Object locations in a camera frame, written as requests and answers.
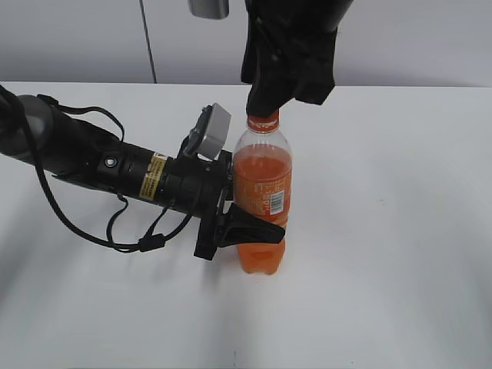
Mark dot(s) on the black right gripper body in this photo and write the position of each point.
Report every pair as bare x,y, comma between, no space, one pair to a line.
301,35

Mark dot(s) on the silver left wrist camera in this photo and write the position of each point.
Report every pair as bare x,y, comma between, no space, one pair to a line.
208,136

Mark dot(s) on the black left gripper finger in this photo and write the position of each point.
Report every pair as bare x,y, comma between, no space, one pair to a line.
236,226
230,175

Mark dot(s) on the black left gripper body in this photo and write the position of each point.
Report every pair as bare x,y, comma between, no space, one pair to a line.
197,188

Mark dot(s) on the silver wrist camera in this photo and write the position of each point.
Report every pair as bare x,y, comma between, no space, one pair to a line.
208,136
209,9

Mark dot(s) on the orange soda plastic bottle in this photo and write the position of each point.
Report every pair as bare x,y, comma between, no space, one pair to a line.
262,163

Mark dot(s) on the orange bottle cap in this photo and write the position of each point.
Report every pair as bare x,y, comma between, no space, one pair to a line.
264,125

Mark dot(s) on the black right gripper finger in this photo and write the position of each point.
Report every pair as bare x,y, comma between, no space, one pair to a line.
271,87
250,65

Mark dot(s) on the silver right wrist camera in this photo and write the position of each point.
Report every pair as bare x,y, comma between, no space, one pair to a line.
209,9

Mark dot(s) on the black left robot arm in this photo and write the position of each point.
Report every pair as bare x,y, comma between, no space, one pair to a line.
38,130

